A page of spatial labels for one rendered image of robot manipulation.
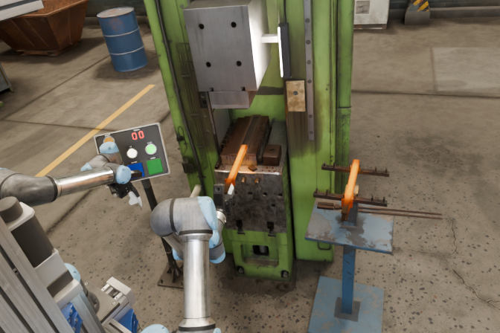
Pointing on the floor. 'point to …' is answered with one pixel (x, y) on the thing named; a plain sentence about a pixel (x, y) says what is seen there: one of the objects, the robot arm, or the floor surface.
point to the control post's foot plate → (167, 279)
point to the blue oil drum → (123, 39)
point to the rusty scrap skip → (47, 27)
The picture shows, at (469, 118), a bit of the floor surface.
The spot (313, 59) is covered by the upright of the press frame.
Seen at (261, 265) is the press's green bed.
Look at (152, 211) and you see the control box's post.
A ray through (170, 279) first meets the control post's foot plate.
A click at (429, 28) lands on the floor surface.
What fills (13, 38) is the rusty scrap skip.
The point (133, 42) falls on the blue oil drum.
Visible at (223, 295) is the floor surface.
